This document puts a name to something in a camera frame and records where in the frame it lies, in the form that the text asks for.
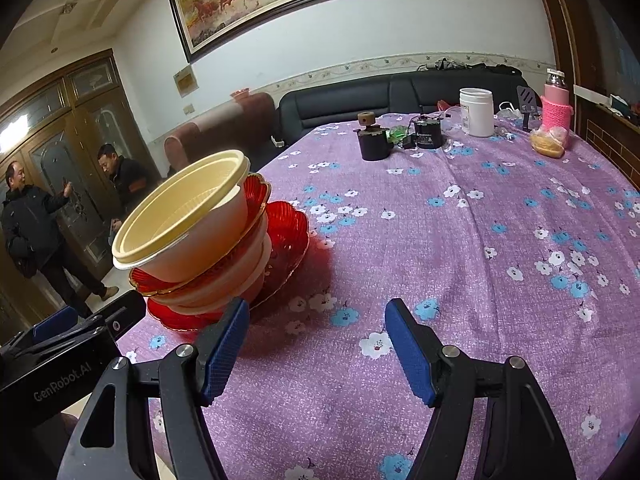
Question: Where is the brown double entrance door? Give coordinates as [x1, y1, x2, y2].
[0, 49, 167, 347]

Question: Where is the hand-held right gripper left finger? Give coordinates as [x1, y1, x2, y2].
[65, 297, 251, 480]

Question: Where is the reddish brown armchair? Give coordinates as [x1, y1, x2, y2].
[163, 92, 277, 177]

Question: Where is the framed horse painting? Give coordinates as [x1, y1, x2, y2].
[167, 0, 390, 64]

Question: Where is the yellow wall plaque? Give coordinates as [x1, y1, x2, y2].
[173, 64, 196, 99]

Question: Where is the red plate with gold rim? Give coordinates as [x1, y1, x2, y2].
[146, 200, 311, 332]
[129, 172, 272, 299]

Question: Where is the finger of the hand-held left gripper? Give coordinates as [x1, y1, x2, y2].
[14, 305, 103, 356]
[99, 289, 148, 345]

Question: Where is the white plastic jar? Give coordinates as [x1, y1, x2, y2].
[458, 87, 496, 139]

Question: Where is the dark cylinder with brown knob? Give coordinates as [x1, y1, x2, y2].
[355, 111, 395, 162]

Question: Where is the bottle with pink knitted sleeve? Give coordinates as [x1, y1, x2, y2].
[542, 68, 574, 137]

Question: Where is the wooden side cabinet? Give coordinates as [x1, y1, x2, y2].
[572, 84, 640, 162]

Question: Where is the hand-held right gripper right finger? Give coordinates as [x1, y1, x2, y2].
[384, 297, 574, 480]

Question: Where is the wooden framed glass door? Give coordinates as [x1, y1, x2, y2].
[527, 0, 640, 111]

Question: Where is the beige plastic bowl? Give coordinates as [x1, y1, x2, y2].
[113, 180, 250, 284]
[111, 150, 251, 267]

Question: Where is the clear bag of pastry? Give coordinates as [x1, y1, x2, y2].
[529, 126, 569, 159]

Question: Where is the black electric motor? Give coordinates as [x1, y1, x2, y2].
[411, 115, 444, 151]

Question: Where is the purple floral tablecloth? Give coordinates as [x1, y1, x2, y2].
[115, 109, 640, 480]

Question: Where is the black leather sofa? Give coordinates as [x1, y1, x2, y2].
[277, 63, 532, 149]

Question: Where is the black phone stand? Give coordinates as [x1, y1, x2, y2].
[516, 84, 542, 134]

